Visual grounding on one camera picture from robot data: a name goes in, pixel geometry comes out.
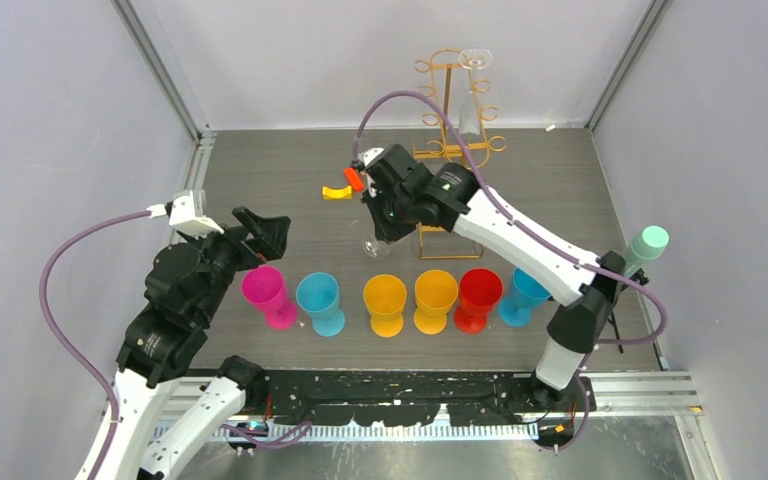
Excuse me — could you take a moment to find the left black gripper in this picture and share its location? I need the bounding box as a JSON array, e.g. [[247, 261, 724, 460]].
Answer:
[[183, 205, 290, 321]]

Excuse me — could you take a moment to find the clear wine glass front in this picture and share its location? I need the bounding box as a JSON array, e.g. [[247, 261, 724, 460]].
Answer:
[[362, 237, 391, 259]]

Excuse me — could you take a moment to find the clear wine glass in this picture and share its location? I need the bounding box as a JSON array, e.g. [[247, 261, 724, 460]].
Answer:
[[458, 48, 493, 137], [362, 237, 391, 259]]

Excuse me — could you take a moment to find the pink plastic wine glass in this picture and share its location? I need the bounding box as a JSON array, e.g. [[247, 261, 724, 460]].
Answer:
[[241, 266, 298, 330]]

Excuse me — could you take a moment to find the blue wine glass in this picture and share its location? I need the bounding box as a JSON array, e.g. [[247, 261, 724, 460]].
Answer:
[[295, 272, 345, 337], [497, 268, 550, 327]]

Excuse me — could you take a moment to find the yellow wine glass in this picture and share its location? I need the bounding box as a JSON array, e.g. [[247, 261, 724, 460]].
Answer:
[[363, 274, 407, 338], [413, 269, 459, 335]]

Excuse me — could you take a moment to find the yellow wine glass front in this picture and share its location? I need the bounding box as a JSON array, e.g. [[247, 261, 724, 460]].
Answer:
[[413, 269, 459, 335]]

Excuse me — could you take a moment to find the red plastic wine glass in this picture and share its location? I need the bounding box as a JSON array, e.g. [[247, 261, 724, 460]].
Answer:
[[454, 268, 504, 334]]

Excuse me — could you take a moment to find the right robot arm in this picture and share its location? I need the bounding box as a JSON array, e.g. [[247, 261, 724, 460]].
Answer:
[[351, 144, 625, 411]]

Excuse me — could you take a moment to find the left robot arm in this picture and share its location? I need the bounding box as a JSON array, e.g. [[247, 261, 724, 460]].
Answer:
[[77, 204, 291, 479]]

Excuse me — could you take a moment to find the gold wine glass rack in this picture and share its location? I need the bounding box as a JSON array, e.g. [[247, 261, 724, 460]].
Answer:
[[412, 47, 508, 262]]

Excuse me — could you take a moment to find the orange block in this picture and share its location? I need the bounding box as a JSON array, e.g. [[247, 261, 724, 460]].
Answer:
[[343, 167, 366, 192]]

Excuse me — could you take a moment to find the yellow arch block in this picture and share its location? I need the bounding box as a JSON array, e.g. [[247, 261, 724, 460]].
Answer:
[[321, 186, 354, 200]]

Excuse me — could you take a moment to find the mint green bottle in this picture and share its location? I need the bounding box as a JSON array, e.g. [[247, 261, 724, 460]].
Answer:
[[623, 225, 670, 278]]

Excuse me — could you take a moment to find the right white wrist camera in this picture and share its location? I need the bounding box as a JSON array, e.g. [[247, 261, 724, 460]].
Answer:
[[350, 147, 384, 172]]

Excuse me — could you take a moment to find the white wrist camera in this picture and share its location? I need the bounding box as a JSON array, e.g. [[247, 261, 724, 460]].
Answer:
[[147, 189, 224, 238], [350, 147, 384, 172]]

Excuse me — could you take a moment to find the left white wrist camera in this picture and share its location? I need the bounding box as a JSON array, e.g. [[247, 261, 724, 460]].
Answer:
[[147, 189, 224, 238]]

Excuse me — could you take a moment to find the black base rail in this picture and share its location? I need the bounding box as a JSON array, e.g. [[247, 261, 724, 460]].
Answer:
[[102, 368, 697, 445]]

